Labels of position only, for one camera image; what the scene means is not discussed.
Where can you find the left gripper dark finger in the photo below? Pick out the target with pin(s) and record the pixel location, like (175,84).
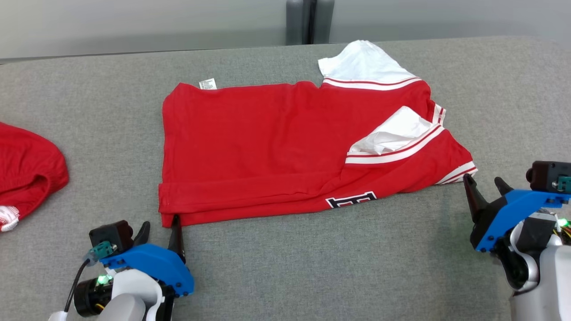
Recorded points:
(176,240)
(142,234)

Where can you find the red Bulls jersey white sleeves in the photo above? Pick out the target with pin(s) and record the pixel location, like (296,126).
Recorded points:
(250,142)

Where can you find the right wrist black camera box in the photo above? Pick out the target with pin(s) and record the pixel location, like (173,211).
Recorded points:
(544,176)

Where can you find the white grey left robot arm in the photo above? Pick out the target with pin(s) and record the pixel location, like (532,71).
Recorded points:
(129,298)

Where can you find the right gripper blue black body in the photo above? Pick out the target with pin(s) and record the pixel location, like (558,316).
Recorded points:
(499,218)

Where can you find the red shorts white side stripe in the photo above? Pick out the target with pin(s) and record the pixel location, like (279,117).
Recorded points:
(26,169)

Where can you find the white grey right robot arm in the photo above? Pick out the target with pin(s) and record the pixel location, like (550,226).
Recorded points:
(539,276)

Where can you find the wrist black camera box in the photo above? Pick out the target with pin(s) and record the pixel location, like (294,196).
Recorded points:
(544,176)
(111,234)

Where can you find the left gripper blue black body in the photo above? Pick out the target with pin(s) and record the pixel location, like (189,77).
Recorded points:
(156,265)

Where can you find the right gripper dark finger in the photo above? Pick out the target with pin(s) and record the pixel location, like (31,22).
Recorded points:
(476,203)
(502,188)

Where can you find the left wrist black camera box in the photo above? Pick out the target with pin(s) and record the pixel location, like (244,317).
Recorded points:
(111,234)

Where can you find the grey partition post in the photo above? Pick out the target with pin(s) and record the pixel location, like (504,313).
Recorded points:
(306,18)

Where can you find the grey cylinder post foot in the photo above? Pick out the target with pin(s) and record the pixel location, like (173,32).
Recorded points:
(324,22)
(294,22)

